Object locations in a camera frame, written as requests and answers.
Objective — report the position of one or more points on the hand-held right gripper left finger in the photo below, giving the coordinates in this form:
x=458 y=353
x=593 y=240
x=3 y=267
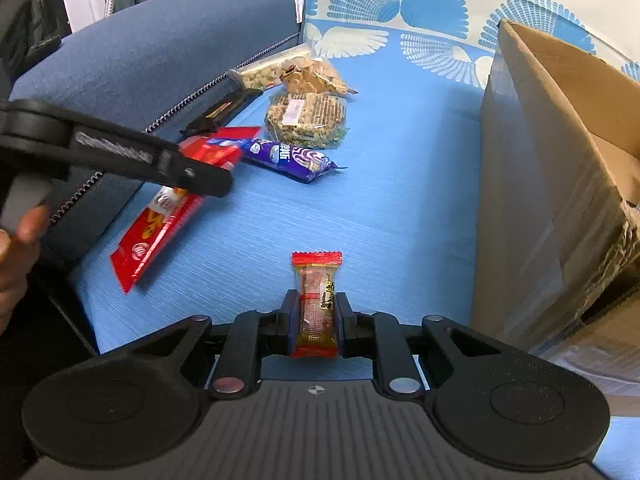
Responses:
x=291 y=321

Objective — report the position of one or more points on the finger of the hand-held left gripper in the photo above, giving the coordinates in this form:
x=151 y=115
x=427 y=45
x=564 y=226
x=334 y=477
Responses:
x=150 y=160

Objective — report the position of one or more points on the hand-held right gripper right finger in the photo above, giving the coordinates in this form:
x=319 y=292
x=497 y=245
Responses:
x=340 y=325

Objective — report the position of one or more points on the small red sausage packet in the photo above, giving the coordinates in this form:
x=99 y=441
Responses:
x=316 y=280

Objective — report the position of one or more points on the long red snack packet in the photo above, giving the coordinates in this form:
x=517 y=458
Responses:
x=150 y=230

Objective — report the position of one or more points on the clear bag of crackers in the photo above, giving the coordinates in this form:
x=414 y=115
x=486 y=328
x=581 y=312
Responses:
x=312 y=77

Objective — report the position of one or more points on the cardboard box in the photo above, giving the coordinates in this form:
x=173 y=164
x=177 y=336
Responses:
x=530 y=185

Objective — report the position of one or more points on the person's left hand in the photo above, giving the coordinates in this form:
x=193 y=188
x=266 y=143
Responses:
x=15 y=270

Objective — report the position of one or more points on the black snack packet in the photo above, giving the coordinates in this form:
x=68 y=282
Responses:
x=220 y=110

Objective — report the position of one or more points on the blue fan-print blanket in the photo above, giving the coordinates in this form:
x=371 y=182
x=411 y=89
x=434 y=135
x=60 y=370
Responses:
x=400 y=200

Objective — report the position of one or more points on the clear nougat bar packet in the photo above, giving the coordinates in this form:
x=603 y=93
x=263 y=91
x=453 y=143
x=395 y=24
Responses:
x=260 y=72

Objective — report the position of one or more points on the purple snack packet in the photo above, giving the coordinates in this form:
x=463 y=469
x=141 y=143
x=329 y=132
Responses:
x=295 y=157

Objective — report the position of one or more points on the clear packet of wafer rolls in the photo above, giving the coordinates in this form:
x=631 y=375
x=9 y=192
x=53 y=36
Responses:
x=307 y=120

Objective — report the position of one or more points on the white sofa label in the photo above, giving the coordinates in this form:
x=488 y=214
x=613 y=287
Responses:
x=298 y=11

